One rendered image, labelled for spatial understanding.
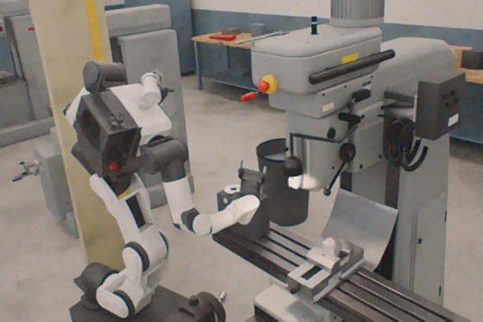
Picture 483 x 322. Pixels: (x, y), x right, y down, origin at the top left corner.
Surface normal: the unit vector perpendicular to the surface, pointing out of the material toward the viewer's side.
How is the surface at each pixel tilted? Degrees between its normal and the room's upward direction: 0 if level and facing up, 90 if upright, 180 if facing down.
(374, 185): 90
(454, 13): 90
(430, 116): 90
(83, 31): 90
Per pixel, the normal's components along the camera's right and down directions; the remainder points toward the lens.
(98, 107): 0.40, -0.67
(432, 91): -0.74, 0.29
